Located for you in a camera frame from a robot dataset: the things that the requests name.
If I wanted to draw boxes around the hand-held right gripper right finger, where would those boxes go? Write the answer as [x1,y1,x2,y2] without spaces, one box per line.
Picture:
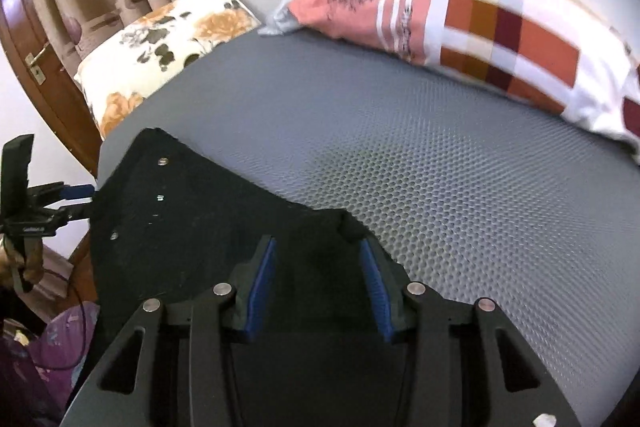
[359,238,582,427]

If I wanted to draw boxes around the brown wooden door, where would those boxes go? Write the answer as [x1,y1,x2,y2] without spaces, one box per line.
[0,0,101,174]

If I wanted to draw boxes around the black pants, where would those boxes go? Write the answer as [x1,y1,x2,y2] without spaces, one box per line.
[67,127,415,427]

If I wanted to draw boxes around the person's left hand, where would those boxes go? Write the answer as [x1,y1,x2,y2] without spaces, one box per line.
[0,234,47,289]

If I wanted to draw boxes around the orange checked pillow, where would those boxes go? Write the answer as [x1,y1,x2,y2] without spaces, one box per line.
[257,0,640,165]

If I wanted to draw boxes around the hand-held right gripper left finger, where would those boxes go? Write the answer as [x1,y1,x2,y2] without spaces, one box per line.
[62,234,279,427]

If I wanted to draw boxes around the grey textured mattress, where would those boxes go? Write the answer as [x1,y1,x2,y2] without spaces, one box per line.
[97,27,640,427]

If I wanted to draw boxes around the metal door handle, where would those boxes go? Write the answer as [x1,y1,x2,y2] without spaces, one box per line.
[25,44,51,82]

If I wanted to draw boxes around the purple patterned clothing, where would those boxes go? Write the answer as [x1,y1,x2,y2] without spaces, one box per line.
[0,301,102,427]

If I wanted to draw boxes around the floral print pillow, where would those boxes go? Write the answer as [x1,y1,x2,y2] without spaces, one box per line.
[74,0,262,140]

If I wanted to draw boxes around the black cable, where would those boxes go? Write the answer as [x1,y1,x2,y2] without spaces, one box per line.
[47,271,99,370]

